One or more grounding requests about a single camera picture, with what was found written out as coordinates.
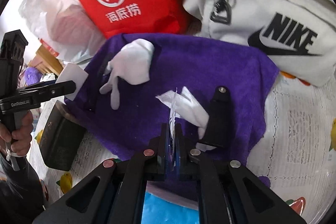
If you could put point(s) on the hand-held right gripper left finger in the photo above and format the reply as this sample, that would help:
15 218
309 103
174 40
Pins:
164 150

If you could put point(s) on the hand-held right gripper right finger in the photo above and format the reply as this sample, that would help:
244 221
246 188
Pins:
179 157

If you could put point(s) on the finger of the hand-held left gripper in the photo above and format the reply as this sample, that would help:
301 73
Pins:
60 88

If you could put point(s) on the white sponge block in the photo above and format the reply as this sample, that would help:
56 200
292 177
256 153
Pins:
71 74

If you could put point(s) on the clear plastic bag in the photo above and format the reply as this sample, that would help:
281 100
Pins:
173 108

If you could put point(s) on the person's left forearm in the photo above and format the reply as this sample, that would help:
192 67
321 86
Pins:
18 187

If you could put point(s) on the person's left hand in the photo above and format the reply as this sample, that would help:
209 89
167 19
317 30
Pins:
19 132

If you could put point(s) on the purple plush toy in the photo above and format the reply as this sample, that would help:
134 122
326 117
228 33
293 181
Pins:
31 75

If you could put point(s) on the dark tea box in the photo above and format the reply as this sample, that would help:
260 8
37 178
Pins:
60 140

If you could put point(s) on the blue tissue pack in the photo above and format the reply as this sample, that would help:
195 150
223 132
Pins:
168 209

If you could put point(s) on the white plastic shopping bag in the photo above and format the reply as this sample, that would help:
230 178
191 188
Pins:
60 24

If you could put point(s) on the purple towel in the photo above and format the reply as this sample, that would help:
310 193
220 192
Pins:
183 64

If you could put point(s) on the fruit print tablecloth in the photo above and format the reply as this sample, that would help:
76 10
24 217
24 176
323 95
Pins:
294 134

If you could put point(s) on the beige waist bag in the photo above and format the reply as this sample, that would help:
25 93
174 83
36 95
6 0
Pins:
262 3

